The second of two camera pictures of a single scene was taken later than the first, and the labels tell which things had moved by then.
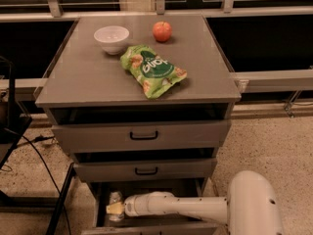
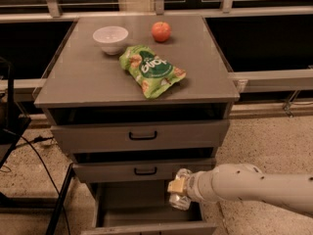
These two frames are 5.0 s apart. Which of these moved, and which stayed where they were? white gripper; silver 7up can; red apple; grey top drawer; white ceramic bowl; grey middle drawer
Moved: silver 7up can; white gripper
Stayed: white ceramic bowl; grey middle drawer; grey top drawer; red apple
